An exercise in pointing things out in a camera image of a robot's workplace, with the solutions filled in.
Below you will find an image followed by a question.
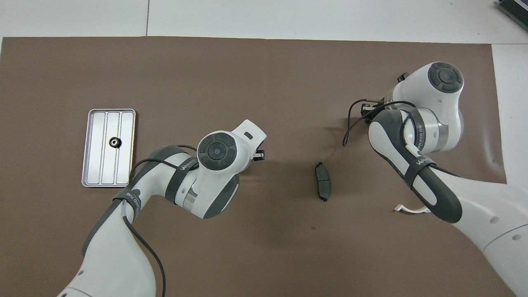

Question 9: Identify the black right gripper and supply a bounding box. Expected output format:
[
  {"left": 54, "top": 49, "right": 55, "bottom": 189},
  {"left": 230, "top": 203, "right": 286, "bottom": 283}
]
[{"left": 361, "top": 98, "right": 391, "bottom": 118}]

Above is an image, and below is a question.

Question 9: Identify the silver metal tray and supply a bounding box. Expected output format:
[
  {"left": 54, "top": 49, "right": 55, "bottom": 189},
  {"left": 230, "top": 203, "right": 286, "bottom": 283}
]
[{"left": 81, "top": 108, "right": 137, "bottom": 188}]

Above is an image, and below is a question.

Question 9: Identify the long dark brake pad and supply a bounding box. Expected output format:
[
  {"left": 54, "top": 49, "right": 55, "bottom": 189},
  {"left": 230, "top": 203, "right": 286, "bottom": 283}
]
[{"left": 314, "top": 162, "right": 332, "bottom": 202}]

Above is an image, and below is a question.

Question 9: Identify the brown table mat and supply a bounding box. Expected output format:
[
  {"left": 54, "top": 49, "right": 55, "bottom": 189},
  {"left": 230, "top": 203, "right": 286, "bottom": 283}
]
[{"left": 0, "top": 36, "right": 519, "bottom": 297}]

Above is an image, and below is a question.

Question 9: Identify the grey finned device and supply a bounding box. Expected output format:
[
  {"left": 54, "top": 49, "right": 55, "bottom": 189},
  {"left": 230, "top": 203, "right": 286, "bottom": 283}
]
[{"left": 496, "top": 0, "right": 528, "bottom": 31}]

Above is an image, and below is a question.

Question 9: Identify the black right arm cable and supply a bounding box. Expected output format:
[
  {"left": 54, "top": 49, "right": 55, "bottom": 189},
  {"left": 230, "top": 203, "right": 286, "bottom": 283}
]
[{"left": 342, "top": 98, "right": 417, "bottom": 147}]

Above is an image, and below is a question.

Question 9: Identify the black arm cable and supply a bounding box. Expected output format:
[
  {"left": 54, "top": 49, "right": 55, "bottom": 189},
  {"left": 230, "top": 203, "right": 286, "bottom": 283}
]
[
  {"left": 342, "top": 98, "right": 417, "bottom": 147},
  {"left": 123, "top": 144, "right": 199, "bottom": 297}
]

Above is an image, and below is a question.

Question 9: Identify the white curved plastic bracket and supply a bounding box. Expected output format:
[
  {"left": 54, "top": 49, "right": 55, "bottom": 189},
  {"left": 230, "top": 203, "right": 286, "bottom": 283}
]
[{"left": 394, "top": 204, "right": 431, "bottom": 214}]

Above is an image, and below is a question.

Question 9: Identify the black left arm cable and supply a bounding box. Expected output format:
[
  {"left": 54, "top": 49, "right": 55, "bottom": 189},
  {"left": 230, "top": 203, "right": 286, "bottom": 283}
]
[{"left": 123, "top": 144, "right": 199, "bottom": 297}]

